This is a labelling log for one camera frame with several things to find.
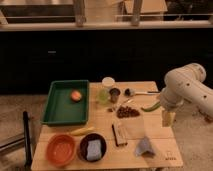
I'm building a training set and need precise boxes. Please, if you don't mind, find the grey-blue towel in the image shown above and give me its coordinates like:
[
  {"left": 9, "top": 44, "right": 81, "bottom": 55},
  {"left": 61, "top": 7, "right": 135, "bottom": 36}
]
[{"left": 135, "top": 137, "right": 155, "bottom": 156}]

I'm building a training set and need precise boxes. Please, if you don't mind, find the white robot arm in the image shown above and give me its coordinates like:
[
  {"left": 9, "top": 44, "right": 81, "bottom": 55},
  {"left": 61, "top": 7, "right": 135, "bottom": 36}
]
[{"left": 158, "top": 63, "right": 213, "bottom": 127}]

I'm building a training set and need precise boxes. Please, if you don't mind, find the green plastic tray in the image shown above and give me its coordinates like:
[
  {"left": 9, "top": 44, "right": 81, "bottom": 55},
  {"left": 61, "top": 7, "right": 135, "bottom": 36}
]
[{"left": 42, "top": 80, "right": 89, "bottom": 126}]

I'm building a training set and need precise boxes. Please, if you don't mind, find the green pepper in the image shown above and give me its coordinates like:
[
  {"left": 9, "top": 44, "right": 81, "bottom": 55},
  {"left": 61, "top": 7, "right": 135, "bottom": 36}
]
[{"left": 141, "top": 101, "right": 161, "bottom": 112}]

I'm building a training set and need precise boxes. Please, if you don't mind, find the bunch of dark grapes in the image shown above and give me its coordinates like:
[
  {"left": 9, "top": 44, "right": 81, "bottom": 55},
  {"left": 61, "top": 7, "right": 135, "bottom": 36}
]
[{"left": 117, "top": 106, "right": 140, "bottom": 118}]

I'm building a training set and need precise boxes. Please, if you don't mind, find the black and wood brush block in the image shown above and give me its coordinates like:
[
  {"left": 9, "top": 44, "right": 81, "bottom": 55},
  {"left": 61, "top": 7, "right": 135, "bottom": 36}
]
[{"left": 112, "top": 123, "right": 127, "bottom": 146}]

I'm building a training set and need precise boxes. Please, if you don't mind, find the dark metal cup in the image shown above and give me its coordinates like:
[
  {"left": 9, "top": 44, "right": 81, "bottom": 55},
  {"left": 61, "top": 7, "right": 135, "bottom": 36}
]
[{"left": 109, "top": 88, "right": 120, "bottom": 103}]

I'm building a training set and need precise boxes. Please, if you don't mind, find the light green cup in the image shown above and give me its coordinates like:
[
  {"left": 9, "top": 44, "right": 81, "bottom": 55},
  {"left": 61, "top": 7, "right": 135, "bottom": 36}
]
[{"left": 97, "top": 89, "right": 110, "bottom": 105}]

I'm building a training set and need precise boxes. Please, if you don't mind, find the grey sponge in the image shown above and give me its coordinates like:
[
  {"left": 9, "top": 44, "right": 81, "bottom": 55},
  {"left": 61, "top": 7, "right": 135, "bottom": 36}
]
[{"left": 86, "top": 139, "right": 102, "bottom": 161}]

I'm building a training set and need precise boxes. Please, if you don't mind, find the yellow banana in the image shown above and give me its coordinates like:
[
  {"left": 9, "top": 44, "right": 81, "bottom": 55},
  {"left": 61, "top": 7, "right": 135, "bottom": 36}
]
[{"left": 70, "top": 127, "right": 95, "bottom": 136}]

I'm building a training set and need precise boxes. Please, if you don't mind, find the dark brown bowl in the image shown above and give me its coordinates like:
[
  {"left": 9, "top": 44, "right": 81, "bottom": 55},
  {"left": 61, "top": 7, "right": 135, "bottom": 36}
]
[{"left": 78, "top": 133, "right": 107, "bottom": 162}]

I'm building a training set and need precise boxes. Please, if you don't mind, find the orange peach fruit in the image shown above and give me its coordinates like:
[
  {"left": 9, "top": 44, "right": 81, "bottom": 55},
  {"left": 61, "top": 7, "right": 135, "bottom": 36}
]
[{"left": 70, "top": 90, "right": 82, "bottom": 102}]

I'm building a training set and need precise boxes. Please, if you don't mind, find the orange bowl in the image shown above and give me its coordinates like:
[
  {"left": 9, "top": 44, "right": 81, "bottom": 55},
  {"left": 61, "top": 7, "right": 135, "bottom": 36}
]
[{"left": 45, "top": 134, "right": 76, "bottom": 167}]

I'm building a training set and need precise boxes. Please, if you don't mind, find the black pole stand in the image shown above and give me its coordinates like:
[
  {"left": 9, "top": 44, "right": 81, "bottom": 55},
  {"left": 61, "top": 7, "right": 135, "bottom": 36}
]
[{"left": 23, "top": 111, "right": 32, "bottom": 168}]

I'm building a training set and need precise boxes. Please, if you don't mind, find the white handled brush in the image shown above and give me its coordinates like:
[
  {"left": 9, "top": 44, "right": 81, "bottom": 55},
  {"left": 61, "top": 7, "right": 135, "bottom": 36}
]
[{"left": 124, "top": 88, "right": 159, "bottom": 97}]

